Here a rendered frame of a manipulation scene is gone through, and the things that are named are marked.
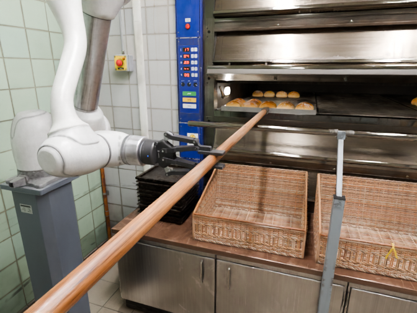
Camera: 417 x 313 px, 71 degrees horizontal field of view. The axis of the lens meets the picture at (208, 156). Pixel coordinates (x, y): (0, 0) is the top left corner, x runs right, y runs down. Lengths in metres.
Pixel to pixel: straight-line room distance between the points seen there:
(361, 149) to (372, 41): 0.55
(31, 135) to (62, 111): 0.45
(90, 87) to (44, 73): 0.74
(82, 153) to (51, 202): 0.57
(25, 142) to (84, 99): 0.27
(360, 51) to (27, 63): 1.74
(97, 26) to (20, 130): 0.47
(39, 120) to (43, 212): 0.35
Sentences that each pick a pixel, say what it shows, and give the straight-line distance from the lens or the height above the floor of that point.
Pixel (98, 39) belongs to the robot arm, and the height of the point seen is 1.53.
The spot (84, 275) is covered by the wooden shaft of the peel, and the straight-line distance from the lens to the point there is 0.39.
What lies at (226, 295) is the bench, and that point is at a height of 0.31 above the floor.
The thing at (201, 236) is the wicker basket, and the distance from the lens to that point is 1.54.
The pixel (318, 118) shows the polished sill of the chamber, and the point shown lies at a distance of 1.75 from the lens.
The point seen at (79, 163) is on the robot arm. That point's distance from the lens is 0.76.
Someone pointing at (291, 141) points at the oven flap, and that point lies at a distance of 1.78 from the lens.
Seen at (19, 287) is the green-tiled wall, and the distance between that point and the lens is 2.10.
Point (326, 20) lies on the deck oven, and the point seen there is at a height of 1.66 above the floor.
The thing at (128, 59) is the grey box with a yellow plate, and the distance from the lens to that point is 2.00.
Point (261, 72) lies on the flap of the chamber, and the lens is 1.60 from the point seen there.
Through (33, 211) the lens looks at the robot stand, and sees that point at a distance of 1.33.
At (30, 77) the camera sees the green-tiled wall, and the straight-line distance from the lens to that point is 1.91.
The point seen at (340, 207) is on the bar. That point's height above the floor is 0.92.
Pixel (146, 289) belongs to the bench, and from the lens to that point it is 1.87.
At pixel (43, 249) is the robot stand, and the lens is 1.40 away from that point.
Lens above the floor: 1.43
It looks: 17 degrees down
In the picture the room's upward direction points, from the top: straight up
